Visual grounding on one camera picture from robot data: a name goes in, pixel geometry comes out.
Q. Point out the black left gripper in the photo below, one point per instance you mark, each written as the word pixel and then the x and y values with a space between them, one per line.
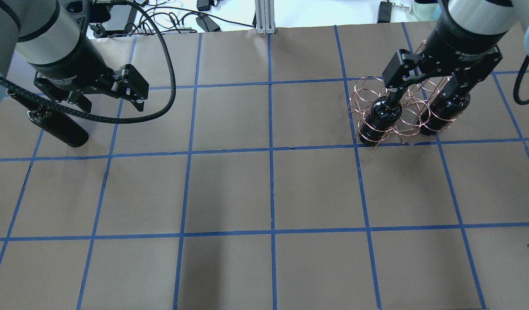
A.
pixel 75 65

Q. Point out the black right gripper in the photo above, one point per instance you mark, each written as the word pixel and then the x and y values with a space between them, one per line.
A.
pixel 462 42

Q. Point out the dark wine bottle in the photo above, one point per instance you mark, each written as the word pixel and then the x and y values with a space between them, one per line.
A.
pixel 441 113
pixel 381 119
pixel 60 126

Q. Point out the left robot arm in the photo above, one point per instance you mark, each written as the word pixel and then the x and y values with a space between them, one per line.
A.
pixel 54 43

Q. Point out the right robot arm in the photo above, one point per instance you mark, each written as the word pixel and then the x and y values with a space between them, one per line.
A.
pixel 465 32

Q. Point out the black power adapter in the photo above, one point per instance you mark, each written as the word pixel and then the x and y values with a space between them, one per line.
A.
pixel 207 24

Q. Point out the brown paper table mat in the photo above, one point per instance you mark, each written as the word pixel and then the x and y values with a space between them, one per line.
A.
pixel 252 194

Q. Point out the copper wire wine basket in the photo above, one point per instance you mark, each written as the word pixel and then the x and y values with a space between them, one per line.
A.
pixel 367 89

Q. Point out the aluminium frame post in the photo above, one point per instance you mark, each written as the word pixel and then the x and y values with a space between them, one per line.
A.
pixel 265 19

